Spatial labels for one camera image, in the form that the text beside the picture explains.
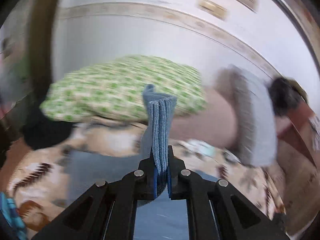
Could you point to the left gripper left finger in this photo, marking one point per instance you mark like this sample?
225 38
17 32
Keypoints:
107 211

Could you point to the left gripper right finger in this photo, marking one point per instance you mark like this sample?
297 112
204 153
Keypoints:
217 210

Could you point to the blue knit sweater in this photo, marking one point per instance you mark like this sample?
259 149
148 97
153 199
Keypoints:
161 218

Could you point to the white work glove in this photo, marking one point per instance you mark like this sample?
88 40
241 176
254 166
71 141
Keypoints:
200 147

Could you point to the beige leaf pattern blanket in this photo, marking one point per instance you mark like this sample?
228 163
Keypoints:
43 181

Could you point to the grey folded cloth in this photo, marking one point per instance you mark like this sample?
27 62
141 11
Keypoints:
256 142

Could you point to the pink bed sheet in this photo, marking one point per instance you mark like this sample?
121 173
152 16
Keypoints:
216 125

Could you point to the green checkered pillow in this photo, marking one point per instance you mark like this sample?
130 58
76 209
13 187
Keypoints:
114 90

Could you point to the black fuzzy garment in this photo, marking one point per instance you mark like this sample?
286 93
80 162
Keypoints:
286 94

